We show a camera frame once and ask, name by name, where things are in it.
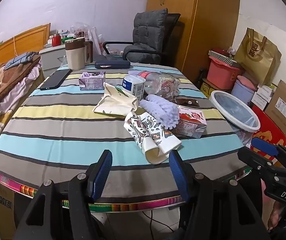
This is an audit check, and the white bottle with blue label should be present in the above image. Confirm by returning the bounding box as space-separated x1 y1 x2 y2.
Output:
122 75 146 101

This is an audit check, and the wooden wardrobe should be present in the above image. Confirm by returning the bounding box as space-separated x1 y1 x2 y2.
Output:
145 0 241 85

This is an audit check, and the black smartphone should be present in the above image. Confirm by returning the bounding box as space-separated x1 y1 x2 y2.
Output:
40 69 72 91

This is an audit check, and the beige mug with brown lid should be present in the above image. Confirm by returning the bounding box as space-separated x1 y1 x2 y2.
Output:
65 37 94 71

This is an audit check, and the purple milk carton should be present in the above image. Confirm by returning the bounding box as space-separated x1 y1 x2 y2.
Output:
79 71 106 91

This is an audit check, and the black cable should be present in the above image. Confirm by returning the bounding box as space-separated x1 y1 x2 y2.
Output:
143 210 181 233

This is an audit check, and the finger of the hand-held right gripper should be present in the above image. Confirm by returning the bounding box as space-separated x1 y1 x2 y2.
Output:
237 147 276 173
251 137 286 166

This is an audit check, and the brown snack wrapper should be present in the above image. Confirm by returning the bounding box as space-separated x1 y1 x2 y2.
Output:
173 97 200 107

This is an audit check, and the striped gift box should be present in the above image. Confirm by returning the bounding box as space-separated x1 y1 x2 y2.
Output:
208 50 245 67

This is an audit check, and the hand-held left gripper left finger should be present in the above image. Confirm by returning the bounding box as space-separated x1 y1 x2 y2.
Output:
14 149 113 240

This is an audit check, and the printed cardboard box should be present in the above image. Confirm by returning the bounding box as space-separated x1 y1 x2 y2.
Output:
0 182 16 230

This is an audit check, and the white trash bin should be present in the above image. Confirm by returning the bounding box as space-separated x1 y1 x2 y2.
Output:
210 90 261 153

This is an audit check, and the beige cloth bag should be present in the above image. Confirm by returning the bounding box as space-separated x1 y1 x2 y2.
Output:
93 82 139 117

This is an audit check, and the pink plastic bin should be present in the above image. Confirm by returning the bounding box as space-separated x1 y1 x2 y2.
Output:
207 55 243 90

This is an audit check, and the brown blanket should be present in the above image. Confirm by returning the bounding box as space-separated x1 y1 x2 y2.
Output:
0 55 42 120

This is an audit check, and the small white box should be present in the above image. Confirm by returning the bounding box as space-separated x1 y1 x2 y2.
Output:
257 84 276 97
252 93 271 106

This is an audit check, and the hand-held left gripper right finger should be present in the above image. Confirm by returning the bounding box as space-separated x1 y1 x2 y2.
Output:
168 149 267 240

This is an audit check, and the brown cardboard box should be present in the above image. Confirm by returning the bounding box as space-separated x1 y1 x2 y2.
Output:
264 80 286 134

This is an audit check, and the lilac foam fruit net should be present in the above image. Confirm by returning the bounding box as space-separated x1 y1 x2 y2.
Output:
139 94 181 130

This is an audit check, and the clear plastic bottle red label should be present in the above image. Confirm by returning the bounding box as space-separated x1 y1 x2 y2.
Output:
135 70 181 102

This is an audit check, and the white nightstand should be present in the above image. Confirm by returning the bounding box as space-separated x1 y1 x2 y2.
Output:
38 45 69 72

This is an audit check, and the large red box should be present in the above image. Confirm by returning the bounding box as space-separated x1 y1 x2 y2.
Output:
250 105 286 165

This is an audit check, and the strawberry milk carton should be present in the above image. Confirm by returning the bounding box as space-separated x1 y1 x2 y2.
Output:
170 105 208 139

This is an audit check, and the blue bin liner bag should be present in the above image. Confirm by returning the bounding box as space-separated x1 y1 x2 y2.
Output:
214 92 256 148

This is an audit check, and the wooden headboard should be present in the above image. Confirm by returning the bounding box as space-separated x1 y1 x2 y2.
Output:
0 23 51 68

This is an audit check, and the clear plastic bag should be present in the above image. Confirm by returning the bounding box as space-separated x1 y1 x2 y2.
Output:
69 21 93 40

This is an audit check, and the blue folded cloth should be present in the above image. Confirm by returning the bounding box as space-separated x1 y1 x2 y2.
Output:
4 52 39 70

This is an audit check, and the white plastic bag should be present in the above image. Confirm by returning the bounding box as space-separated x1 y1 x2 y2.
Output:
88 26 106 55

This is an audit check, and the lilac container with pink lid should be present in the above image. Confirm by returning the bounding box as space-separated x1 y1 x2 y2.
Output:
230 75 258 103

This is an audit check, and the black chair with grey cushion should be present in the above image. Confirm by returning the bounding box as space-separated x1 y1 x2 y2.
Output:
102 8 186 67

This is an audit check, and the person's right hand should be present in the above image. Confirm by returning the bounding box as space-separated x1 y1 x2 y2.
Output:
268 201 286 232

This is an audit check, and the gold paper bag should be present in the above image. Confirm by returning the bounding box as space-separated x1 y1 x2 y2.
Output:
233 27 282 85

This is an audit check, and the yellow floral box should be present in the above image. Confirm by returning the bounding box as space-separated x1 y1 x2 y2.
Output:
199 79 232 99

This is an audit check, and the dark blue glasses case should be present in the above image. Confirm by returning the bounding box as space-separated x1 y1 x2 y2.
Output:
94 60 131 69

